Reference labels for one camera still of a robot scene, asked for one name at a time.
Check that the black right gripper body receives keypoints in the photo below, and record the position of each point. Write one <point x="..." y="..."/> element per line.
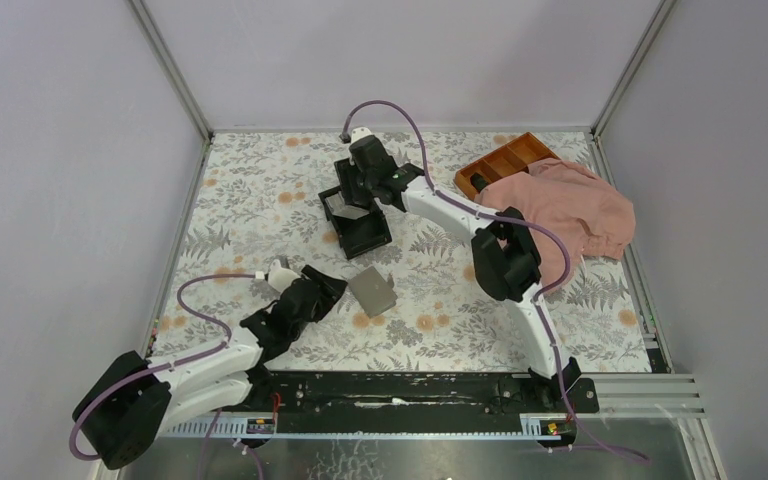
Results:
<point x="365" y="182"/>

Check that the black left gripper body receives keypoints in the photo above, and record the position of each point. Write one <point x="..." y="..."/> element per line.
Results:
<point x="295" y="331"/>

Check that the grey card stack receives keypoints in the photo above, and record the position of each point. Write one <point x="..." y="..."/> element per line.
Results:
<point x="373" y="292"/>

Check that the stack of cards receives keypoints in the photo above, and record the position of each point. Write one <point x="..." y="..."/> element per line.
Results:
<point x="338" y="207"/>

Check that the black card holder box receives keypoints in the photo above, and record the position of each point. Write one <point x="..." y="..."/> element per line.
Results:
<point x="358" y="221"/>

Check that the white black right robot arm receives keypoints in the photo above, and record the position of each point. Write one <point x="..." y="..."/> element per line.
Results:
<point x="504" y="254"/>

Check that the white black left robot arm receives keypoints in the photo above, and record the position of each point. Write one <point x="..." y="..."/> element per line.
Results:
<point x="136" y="398"/>

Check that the floral table mat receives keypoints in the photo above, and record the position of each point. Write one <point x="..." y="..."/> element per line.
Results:
<point x="259" y="200"/>

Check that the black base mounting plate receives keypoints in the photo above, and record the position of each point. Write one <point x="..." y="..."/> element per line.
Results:
<point x="378" y="394"/>

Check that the orange compartment tray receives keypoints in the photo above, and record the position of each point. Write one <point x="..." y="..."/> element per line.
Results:
<point x="513" y="156"/>

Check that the pink cloth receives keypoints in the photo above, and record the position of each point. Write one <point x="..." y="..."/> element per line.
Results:
<point x="589" y="216"/>

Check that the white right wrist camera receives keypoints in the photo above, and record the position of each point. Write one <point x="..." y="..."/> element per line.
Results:
<point x="354" y="135"/>

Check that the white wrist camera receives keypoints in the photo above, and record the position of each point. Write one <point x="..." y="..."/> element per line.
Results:
<point x="278" y="275"/>
<point x="354" y="135"/>

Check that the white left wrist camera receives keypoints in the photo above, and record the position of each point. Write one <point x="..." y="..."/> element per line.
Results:
<point x="278" y="275"/>

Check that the white slotted cable duct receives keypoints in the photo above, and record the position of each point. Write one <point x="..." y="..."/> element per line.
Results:
<point x="406" y="426"/>

